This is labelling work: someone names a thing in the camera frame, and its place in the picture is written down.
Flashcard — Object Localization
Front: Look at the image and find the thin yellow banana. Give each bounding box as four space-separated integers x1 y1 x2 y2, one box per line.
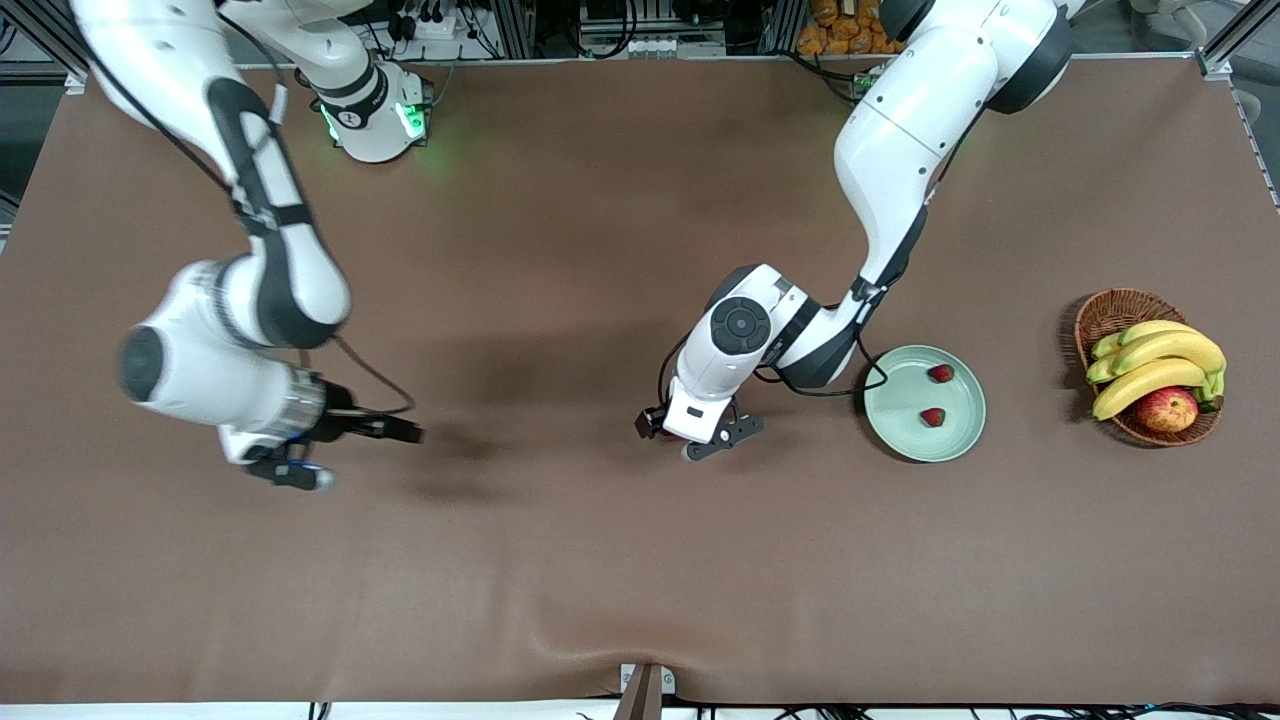
1118 320 1198 347

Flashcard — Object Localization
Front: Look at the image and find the white power strip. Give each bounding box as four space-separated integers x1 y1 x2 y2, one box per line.
395 5 461 41

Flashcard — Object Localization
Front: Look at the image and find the brown wicker basket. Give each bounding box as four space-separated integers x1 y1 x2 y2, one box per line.
1073 288 1223 448

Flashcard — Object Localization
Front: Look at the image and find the metal table clamp bracket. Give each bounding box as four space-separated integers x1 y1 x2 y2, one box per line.
618 662 677 720

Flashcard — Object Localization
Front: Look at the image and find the brown table mat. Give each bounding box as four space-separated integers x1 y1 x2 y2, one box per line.
0 55 1280 706

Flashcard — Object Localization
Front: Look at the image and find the white terminal block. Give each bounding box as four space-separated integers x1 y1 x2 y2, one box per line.
617 38 726 59

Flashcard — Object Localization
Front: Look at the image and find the red yellow apple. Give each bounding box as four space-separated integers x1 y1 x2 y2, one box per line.
1137 387 1200 434

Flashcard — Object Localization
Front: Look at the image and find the light green round plate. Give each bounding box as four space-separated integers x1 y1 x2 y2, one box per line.
864 345 987 463

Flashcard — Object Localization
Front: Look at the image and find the silver aluminium frame post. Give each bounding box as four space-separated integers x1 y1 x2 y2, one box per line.
497 0 536 59
765 0 806 56

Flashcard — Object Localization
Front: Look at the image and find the bag of orange bread rolls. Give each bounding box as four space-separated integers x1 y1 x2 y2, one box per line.
797 0 906 56

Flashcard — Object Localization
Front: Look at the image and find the large yellow banana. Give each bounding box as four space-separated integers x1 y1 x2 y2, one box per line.
1092 358 1208 422
1113 329 1227 377

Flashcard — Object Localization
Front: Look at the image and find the silver aluminium frame beam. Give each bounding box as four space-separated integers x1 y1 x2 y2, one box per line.
1195 0 1280 81
0 0 91 79

